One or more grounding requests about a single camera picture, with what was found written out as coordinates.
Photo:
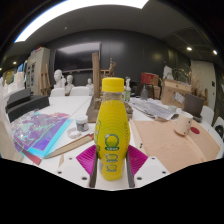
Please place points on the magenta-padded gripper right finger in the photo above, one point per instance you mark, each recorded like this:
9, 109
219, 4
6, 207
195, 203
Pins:
138, 161

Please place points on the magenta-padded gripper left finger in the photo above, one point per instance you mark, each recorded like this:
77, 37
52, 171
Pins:
86, 160

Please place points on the yellow drink bottle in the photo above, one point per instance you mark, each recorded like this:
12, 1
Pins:
111, 126

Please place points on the long wooden stick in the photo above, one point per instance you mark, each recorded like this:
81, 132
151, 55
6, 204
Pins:
70, 146

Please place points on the small white dish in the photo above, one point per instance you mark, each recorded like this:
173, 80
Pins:
74, 133

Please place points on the peach canvas table mat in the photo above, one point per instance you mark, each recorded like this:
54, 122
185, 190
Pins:
166, 143

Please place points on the small white-lidded paint jar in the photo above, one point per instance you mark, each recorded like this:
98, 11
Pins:
82, 123

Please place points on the grey printed newspaper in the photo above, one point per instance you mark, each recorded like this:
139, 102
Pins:
150, 108

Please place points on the colourful painting sheet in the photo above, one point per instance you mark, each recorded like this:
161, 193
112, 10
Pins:
40, 131

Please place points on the small green spray bottle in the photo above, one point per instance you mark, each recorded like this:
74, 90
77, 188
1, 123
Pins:
127, 95

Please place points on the grey glass flask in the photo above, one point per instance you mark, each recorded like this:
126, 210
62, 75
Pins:
144, 93

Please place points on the white plaster bust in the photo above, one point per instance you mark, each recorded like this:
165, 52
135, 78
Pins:
69, 85
90, 87
59, 78

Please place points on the brown cardboard box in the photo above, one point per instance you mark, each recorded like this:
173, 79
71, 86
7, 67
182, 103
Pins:
170, 91

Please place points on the black flat box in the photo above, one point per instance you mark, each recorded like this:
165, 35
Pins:
18, 97
28, 107

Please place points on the red box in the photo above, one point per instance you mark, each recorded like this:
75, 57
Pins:
149, 79

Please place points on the wooden easel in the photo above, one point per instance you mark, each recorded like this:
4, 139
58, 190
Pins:
45, 81

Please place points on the beige cabinet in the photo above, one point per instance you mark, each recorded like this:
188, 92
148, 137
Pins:
33, 70

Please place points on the round ceiling spotlight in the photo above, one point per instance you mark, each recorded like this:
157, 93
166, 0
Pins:
189, 48
215, 52

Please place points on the long ceiling light strip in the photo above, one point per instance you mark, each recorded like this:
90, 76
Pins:
76, 8

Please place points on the black wall screen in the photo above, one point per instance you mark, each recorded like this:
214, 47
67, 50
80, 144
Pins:
76, 56

